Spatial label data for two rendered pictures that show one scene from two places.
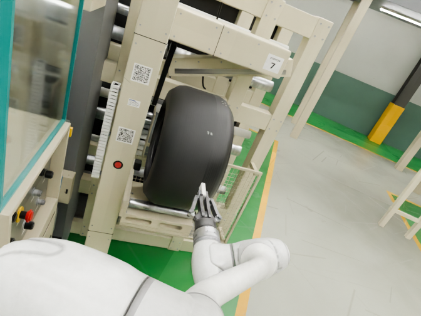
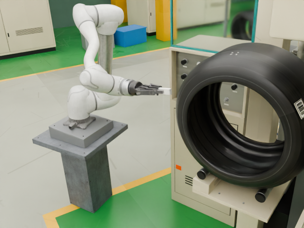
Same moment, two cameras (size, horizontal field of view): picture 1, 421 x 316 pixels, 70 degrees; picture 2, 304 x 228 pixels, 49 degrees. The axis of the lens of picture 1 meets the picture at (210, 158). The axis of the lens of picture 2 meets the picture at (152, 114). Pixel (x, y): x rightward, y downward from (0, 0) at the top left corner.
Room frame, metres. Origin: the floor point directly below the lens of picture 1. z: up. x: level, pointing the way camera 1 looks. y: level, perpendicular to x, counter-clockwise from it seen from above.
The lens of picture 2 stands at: (2.21, -0.92, 1.86)
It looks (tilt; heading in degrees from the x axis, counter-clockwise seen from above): 27 degrees down; 146
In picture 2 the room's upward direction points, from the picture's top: 2 degrees counter-clockwise
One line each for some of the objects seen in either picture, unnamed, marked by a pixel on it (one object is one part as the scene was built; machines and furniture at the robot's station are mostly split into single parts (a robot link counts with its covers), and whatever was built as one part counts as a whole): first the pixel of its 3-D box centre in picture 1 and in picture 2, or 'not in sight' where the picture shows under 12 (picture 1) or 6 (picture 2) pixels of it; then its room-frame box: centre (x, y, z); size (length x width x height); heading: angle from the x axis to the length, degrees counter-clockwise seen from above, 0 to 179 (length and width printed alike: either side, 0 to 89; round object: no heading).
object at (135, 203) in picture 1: (161, 208); (217, 158); (1.24, 0.13, 0.90); 0.35 x 0.05 x 0.05; 108
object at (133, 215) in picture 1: (157, 217); (217, 168); (1.24, 0.13, 0.83); 0.36 x 0.09 x 0.06; 108
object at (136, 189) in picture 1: (156, 206); (243, 183); (1.37, 0.18, 0.80); 0.37 x 0.36 x 0.02; 18
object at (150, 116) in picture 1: (133, 128); not in sight; (1.66, 0.50, 1.05); 0.20 x 0.15 x 0.30; 108
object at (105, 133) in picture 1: (106, 133); not in sight; (1.22, 0.48, 1.19); 0.05 x 0.04 x 0.48; 18
